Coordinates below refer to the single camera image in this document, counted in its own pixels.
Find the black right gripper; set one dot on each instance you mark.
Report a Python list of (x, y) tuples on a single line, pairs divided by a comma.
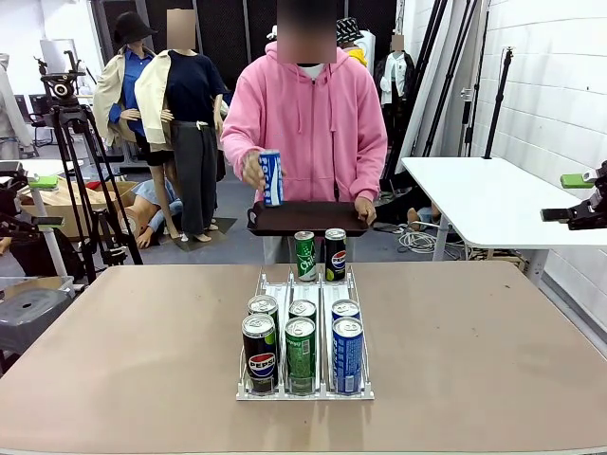
[(601, 208)]

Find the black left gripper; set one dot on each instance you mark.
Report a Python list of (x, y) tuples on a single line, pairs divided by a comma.
[(7, 196)]

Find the blue Pocari Sweat can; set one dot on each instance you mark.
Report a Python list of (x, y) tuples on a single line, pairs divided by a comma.
[(347, 360), (274, 180), (345, 308)]

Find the black Pepsi can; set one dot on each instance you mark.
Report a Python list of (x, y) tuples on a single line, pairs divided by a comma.
[(336, 258), (260, 360), (263, 304)]

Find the dark brown serving tray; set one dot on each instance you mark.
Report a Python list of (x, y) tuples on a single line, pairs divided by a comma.
[(308, 218)]

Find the person's right forearm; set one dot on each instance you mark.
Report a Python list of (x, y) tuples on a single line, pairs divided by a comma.
[(234, 144)]

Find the person's left forearm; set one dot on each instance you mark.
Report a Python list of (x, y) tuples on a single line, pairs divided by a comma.
[(372, 180)]

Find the person in pink hoodie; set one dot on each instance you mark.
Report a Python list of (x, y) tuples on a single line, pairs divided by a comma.
[(313, 118)]

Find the person's left hand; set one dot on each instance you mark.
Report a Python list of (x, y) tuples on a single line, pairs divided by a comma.
[(366, 211)]

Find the person's right hand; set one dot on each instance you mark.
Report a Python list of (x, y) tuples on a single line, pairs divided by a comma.
[(252, 171)]

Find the brown cardboard box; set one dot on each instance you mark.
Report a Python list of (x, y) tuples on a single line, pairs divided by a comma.
[(116, 189)]

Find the black office chair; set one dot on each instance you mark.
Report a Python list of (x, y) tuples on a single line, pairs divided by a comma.
[(35, 114)]

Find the large white table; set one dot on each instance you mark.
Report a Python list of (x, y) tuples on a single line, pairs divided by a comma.
[(474, 199)]

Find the kneeling mannequin in denim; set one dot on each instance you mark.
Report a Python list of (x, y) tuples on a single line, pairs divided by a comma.
[(142, 192)]

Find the mannequin in gray coat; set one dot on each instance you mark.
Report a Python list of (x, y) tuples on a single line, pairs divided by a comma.
[(9, 109)]

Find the gray plastic stool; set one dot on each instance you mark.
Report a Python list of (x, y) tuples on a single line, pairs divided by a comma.
[(28, 313)]

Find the mannequin with blue shirt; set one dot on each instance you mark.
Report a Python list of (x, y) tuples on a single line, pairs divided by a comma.
[(127, 80)]

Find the black light stand pole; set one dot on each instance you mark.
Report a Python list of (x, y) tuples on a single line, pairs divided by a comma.
[(479, 71), (434, 47), (455, 47)]

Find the mannequin with navy top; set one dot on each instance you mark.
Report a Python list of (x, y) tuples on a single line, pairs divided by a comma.
[(189, 85)]

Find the black bucket hat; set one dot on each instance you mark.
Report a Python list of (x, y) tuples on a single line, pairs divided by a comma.
[(130, 28)]

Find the mannequin in black white jacket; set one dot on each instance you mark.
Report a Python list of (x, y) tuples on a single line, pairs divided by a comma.
[(396, 76)]

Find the white can dispenser rack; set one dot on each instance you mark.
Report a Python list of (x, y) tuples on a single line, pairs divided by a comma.
[(332, 289)]

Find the mannequin in yellow hoodie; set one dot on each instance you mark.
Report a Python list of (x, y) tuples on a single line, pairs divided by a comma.
[(358, 57)]

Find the green Chilsung cider can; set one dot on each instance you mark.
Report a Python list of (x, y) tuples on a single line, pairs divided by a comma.
[(300, 360), (306, 258), (302, 308)]

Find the patterned bucket hat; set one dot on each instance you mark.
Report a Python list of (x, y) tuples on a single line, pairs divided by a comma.
[(350, 29)]

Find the black camera tripod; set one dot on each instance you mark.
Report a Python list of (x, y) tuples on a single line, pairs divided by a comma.
[(71, 116)]

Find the black tripod camera head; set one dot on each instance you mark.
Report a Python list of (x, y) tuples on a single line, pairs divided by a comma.
[(61, 89)]

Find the dark mannequin base plate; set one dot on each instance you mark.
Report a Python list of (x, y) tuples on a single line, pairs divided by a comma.
[(223, 225)]

